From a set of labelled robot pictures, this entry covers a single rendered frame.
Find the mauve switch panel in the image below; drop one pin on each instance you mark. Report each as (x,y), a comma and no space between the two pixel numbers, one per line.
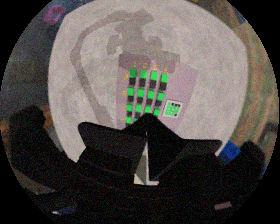
(146,84)

